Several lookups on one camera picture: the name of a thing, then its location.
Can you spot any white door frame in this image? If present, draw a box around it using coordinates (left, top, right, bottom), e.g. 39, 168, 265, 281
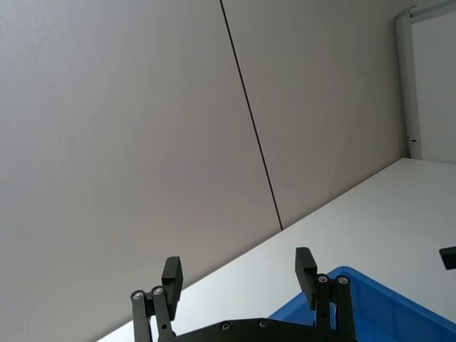
393, 0, 456, 160

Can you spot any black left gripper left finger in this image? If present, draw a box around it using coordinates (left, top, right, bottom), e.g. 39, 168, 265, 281
130, 256, 184, 342

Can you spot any blue plastic bin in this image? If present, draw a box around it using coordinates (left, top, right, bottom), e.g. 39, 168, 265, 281
266, 265, 456, 342

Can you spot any small black floor object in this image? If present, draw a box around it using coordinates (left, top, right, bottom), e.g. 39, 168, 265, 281
438, 245, 456, 271

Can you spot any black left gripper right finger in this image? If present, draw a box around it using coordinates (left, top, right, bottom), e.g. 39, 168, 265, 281
294, 247, 357, 338

